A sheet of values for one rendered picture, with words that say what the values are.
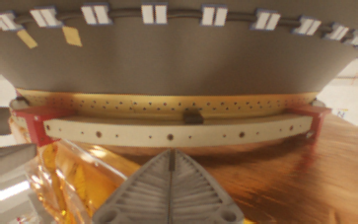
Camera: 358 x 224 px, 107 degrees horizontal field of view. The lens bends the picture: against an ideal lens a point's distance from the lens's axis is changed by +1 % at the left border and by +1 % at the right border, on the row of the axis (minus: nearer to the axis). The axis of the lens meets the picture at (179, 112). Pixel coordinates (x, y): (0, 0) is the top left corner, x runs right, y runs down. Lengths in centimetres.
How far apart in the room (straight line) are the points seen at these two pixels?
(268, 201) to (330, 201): 9
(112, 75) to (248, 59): 25
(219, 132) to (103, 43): 27
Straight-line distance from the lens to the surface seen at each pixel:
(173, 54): 25
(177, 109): 31
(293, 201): 29
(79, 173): 54
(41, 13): 31
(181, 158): 16
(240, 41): 27
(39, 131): 47
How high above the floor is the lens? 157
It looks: 14 degrees up
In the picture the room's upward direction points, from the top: 179 degrees counter-clockwise
